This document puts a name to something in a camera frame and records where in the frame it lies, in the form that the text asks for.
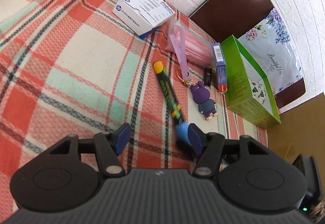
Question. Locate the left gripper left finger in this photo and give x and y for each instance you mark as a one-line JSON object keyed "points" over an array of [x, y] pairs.
{"points": [[108, 146]]}

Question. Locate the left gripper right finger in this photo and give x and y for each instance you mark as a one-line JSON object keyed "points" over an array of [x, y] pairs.
{"points": [[208, 147]]}

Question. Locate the purple bunny keychain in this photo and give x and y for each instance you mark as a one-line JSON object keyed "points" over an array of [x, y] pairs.
{"points": [[200, 92]]}

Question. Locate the blue playing card box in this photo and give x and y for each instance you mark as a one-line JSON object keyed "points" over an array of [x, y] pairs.
{"points": [[220, 66]]}

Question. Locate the white HP box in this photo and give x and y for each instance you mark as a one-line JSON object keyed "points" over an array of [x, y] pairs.
{"points": [[143, 16]]}

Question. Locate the brown cardboard box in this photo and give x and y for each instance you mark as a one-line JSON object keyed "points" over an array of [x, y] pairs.
{"points": [[301, 132]]}

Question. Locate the green cardboard box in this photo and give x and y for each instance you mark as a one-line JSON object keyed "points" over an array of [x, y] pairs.
{"points": [[249, 93]]}

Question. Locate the plaid bed blanket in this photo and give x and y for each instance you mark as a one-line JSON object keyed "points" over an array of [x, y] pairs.
{"points": [[72, 66]]}

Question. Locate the pink mask pack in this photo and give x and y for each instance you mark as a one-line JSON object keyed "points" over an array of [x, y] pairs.
{"points": [[188, 46]]}

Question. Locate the floral pillow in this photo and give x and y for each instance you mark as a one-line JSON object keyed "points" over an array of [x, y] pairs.
{"points": [[269, 43]]}

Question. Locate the dark brown headboard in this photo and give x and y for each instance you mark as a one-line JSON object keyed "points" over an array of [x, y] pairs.
{"points": [[224, 18]]}

